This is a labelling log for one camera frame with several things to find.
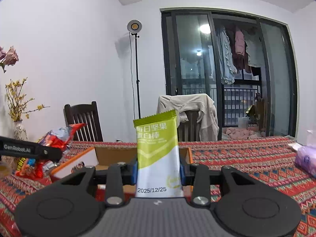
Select chair with beige jacket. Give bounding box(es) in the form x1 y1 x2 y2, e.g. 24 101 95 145
177 110 200 142

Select yellow flower branches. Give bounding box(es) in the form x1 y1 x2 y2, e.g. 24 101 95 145
5 78 49 122

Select purple tissue pack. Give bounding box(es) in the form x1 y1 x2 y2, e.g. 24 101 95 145
295 130 316 178

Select beige jacket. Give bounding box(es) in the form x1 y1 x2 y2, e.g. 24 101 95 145
157 94 220 142

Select light stand with lamp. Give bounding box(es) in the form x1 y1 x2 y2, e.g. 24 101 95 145
127 19 142 118

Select black framed sliding door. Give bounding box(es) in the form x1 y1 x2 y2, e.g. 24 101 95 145
161 9 298 136

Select hanging laundry clothes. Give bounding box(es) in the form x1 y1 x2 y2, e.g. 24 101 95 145
215 20 265 85

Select orange cardboard box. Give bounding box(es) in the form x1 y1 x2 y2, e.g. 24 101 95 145
50 145 194 195

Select green white protein bar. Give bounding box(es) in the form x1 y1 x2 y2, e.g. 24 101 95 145
133 110 184 198

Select floral ceramic vase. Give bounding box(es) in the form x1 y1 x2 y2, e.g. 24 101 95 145
13 120 28 141

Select pink artificial flowers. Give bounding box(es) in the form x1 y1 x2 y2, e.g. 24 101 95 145
0 46 19 73

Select red orange chip bag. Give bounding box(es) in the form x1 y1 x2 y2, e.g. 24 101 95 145
13 123 86 180

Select dark wooden chair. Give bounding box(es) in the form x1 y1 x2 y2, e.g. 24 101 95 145
63 101 103 142

